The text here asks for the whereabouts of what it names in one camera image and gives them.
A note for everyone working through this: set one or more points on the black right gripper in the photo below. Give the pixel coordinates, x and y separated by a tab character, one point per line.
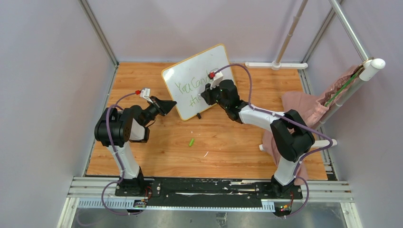
207	94

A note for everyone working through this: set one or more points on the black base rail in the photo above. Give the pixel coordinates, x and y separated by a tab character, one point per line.
207	192

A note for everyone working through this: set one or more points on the silver clothes rack pole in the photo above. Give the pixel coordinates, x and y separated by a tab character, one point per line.
290	33

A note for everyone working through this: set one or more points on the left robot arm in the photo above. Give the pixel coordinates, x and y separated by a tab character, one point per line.
116	129

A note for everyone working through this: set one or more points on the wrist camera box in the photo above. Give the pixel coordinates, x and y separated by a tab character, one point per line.
145	94
216	77

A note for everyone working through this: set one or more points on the white rack side foot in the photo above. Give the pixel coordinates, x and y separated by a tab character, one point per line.
317	144

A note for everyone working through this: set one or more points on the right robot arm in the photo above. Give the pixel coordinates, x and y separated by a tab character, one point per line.
290	135

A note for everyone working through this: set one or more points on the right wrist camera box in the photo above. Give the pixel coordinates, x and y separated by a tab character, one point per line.
216	77

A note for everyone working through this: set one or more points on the yellow framed whiteboard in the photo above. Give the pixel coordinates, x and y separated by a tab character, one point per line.
185	80

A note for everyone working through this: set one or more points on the white clothes rack base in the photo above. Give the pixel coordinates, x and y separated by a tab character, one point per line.
276	66

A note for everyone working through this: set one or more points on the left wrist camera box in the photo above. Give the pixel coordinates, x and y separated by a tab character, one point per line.
145	94

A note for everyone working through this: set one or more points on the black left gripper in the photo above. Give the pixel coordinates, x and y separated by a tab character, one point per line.
162	107

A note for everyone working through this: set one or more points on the green clothes hanger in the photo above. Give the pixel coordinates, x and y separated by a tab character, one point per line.
340	86

